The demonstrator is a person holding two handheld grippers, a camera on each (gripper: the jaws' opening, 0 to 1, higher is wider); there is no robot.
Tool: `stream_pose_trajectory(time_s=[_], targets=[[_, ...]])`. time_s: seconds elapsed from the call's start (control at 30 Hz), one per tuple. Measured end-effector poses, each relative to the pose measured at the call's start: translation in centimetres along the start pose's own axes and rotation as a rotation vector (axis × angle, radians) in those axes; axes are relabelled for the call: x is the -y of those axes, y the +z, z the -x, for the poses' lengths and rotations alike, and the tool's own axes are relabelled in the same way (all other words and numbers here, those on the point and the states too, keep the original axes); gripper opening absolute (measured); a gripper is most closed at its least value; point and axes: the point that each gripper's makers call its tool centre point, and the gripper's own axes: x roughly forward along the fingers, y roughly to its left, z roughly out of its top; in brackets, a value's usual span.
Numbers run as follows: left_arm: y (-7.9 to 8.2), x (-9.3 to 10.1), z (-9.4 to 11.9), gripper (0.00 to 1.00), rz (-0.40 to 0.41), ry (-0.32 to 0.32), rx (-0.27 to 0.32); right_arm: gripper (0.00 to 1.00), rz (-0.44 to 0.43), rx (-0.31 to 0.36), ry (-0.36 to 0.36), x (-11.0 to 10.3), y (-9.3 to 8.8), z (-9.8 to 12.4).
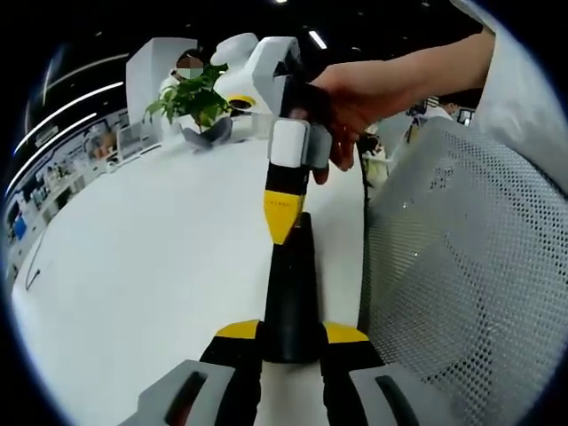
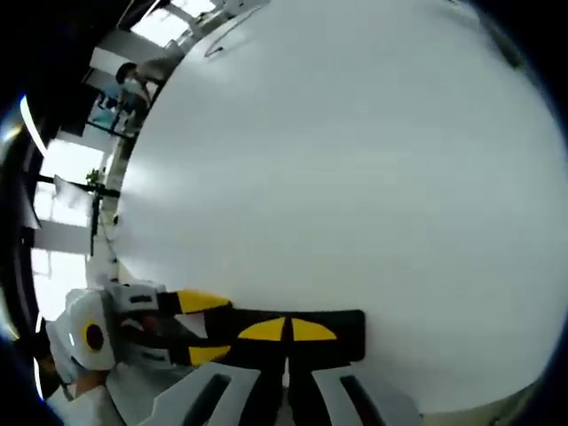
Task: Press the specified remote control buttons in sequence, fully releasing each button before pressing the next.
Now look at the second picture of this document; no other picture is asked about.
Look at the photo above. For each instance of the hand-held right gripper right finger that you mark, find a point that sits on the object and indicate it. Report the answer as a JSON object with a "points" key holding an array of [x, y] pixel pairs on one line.
{"points": [[328, 395]]}

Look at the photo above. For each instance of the person's left hand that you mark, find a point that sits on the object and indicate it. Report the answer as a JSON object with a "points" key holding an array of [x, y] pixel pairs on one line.
{"points": [[91, 381]]}

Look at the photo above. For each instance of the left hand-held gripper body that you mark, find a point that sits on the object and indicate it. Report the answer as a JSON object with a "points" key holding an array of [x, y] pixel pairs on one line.
{"points": [[75, 319]]}

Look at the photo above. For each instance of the person's white shirt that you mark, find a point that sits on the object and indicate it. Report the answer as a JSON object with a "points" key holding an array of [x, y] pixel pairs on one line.
{"points": [[80, 410]]}

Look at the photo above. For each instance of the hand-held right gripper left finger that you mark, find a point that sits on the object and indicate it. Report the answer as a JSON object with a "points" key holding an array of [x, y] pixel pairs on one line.
{"points": [[231, 390]]}

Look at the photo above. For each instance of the black remote control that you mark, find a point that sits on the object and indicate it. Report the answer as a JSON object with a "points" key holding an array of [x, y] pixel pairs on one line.
{"points": [[350, 333]]}

